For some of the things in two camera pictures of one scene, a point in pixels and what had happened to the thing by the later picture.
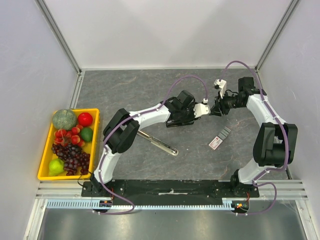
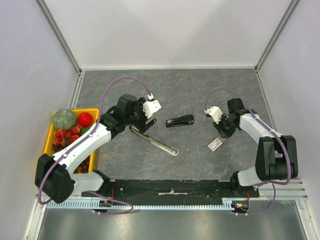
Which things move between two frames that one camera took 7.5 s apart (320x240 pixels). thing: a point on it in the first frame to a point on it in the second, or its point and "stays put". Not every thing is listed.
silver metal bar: (166, 148) stays put
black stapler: (178, 122) stays put
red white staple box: (219, 138) stays put
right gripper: (222, 107) to (221, 129)
